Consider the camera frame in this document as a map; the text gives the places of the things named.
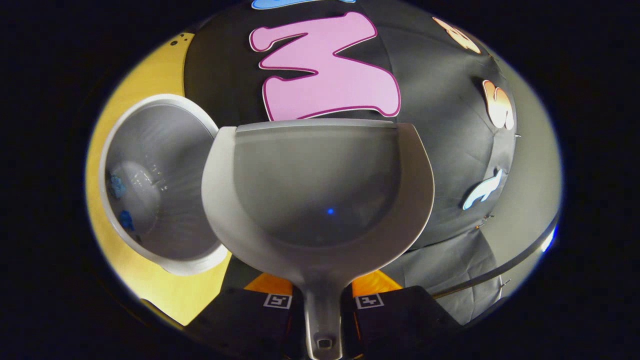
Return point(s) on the white ribbed garbage bin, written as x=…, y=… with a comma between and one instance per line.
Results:
x=165, y=150

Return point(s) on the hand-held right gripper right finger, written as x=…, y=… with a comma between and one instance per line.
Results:
x=400, y=320

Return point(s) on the small black spring clip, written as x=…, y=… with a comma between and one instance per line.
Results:
x=485, y=220

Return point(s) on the yellow wooden desktop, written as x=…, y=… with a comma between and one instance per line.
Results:
x=150, y=70

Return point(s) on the light blue paper trash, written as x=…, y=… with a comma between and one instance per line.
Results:
x=117, y=186

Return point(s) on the grey plastic dustpan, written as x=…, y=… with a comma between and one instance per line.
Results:
x=315, y=185

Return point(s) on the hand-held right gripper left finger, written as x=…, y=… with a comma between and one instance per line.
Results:
x=240, y=320

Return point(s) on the dark blue paper trash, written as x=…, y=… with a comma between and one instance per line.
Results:
x=126, y=220

